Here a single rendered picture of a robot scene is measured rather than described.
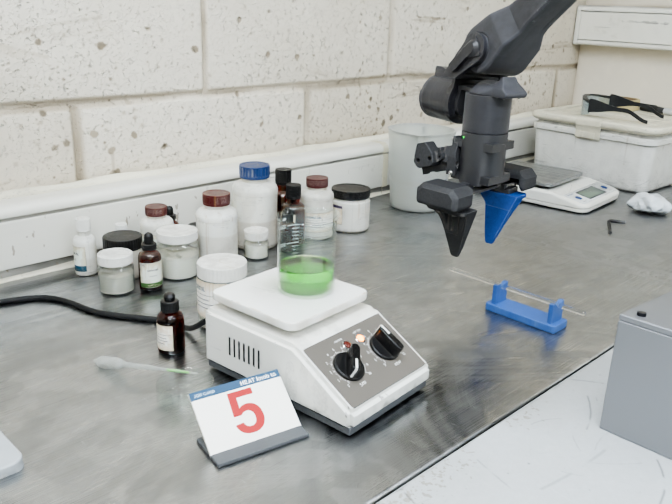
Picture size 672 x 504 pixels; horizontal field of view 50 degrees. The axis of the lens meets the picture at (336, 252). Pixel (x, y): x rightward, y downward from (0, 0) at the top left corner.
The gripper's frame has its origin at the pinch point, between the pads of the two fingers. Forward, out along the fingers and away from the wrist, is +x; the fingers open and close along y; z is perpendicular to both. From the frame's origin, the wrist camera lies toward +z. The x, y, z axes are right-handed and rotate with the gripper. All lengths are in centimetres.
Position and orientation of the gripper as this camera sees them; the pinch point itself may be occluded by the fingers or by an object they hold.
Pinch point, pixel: (474, 224)
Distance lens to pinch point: 95.4
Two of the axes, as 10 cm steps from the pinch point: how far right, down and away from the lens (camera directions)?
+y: -7.0, 2.2, -6.7
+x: -0.4, 9.4, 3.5
